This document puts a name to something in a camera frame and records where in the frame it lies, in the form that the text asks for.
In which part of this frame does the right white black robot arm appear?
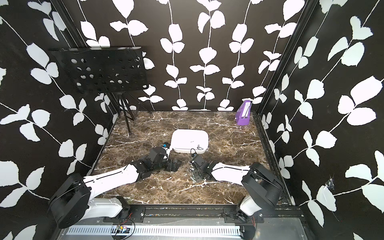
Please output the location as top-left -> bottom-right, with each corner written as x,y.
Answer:
190,153 -> 283,219

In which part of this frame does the black perforated music stand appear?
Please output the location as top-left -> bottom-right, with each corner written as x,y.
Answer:
50,47 -> 149,122

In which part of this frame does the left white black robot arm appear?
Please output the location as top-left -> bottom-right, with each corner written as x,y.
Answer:
47,143 -> 179,229

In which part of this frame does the white plastic storage box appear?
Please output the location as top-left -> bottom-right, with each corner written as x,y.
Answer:
171,129 -> 209,154

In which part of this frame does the white perforated cable duct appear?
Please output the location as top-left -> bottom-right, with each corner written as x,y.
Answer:
65,225 -> 241,238

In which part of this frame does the black mounting rail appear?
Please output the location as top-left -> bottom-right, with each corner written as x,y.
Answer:
116,204 -> 305,225

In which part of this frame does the purple box with white card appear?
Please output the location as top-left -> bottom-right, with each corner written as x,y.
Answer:
235,100 -> 252,126

